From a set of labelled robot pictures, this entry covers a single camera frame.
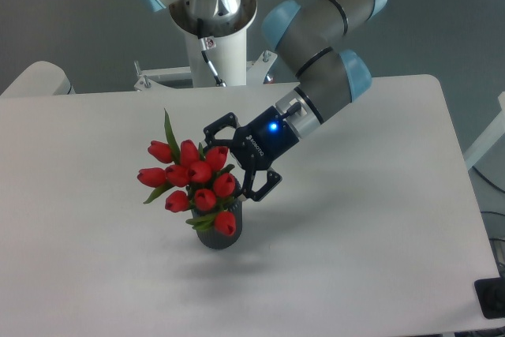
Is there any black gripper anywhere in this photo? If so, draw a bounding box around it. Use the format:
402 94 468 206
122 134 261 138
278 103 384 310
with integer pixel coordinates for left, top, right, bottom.
203 107 299 202

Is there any red tulip bouquet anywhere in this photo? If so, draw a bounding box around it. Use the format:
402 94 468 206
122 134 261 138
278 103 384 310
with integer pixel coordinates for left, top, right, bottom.
137 114 239 238

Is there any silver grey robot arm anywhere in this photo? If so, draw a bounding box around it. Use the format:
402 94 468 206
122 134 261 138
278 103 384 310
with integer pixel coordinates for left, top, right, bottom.
142 0 387 201

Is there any dark grey ribbed vase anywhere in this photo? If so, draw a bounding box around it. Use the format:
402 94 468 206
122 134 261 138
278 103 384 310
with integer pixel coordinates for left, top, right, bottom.
192 174 242 249

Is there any white rounded furniture piece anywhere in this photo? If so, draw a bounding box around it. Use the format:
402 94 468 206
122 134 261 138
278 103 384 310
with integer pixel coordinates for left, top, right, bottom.
1 61 76 99

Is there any black box at table edge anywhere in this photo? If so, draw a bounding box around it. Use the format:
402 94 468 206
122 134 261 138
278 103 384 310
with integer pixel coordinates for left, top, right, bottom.
474 277 504 320

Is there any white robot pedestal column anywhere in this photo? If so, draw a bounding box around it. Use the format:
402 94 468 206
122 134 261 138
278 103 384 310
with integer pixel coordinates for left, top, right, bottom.
133 0 279 92

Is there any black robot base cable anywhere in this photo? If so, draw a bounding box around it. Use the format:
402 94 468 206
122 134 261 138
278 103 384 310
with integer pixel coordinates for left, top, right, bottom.
196 17 226 88

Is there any white frame bar right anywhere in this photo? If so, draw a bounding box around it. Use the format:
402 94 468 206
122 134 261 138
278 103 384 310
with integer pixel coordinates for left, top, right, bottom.
463 92 505 170

